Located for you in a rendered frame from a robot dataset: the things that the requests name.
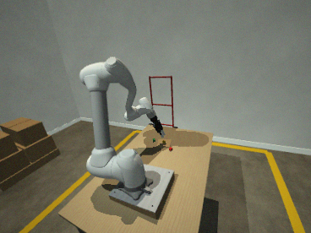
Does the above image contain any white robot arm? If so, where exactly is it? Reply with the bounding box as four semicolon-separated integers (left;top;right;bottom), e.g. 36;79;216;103
79;57;156;201

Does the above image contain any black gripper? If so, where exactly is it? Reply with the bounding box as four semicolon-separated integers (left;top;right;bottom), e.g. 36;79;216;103
150;116;166;138

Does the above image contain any tan flat mat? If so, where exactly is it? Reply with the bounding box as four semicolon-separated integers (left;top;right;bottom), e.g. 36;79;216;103
156;139;171;148

